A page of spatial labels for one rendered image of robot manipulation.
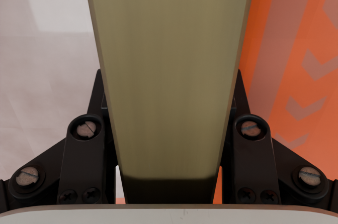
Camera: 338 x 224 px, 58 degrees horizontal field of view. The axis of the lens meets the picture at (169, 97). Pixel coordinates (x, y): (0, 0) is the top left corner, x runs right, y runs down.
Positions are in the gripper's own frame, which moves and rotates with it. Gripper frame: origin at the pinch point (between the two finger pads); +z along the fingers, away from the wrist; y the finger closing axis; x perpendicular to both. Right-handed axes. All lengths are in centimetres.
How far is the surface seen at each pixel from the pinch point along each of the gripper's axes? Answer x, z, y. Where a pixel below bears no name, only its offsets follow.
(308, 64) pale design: -2.8, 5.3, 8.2
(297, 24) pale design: -0.2, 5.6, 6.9
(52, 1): 1.1, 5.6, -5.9
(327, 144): -10.3, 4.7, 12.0
